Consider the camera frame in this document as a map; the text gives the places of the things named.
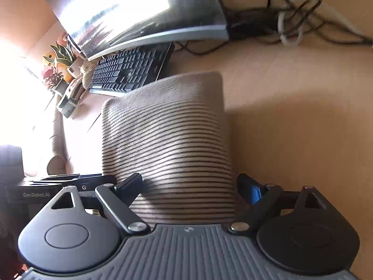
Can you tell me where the beige and grey toy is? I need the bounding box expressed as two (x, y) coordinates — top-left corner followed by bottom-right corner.
(55, 61), (94, 119)

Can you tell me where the red-leaf potted plant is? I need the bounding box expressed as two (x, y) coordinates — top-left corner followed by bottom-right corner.
(41, 64), (72, 95)

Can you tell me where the green-leaf potted plant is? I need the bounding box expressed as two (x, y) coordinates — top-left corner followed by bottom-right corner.
(44, 32), (85, 78)

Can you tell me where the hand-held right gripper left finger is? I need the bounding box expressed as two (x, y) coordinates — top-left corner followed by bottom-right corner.
(51, 173), (149, 235)

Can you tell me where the black curved computer monitor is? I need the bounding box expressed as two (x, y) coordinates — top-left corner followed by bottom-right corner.
(44, 0), (279, 62)

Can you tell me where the beige curved object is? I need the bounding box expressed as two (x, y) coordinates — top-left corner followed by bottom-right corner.
(47, 115), (73, 175)

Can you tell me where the black cable bundle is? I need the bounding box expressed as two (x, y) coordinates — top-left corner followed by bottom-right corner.
(175, 0), (373, 56)

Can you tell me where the black mechanical keyboard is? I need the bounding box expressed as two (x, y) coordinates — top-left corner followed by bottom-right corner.
(87, 42), (175, 97)

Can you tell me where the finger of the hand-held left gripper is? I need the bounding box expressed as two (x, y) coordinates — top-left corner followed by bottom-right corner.
(62, 175), (117, 195)

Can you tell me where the grey striped shirt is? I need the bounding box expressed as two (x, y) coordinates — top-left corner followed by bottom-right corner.
(100, 70), (236, 225)

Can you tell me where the thin white looped cable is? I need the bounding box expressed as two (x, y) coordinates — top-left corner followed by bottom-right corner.
(277, 0), (368, 46)

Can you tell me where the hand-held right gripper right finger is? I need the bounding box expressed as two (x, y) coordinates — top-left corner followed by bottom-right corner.
(229, 174), (328, 235)

